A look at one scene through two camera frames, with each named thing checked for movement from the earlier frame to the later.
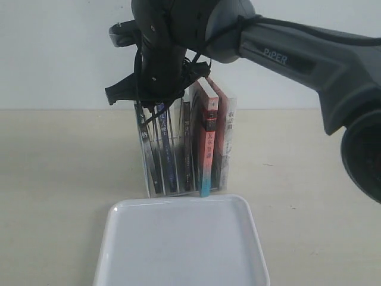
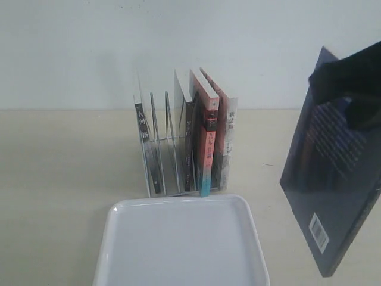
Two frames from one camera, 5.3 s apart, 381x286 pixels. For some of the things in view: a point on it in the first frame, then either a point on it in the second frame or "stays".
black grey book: x=150 y=149 stays
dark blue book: x=165 y=128 to x=333 y=180
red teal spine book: x=205 y=114 stays
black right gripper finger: x=193 y=72 to x=362 y=110
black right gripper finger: x=125 y=90 to x=358 y=73
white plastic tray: x=200 y=241 stays
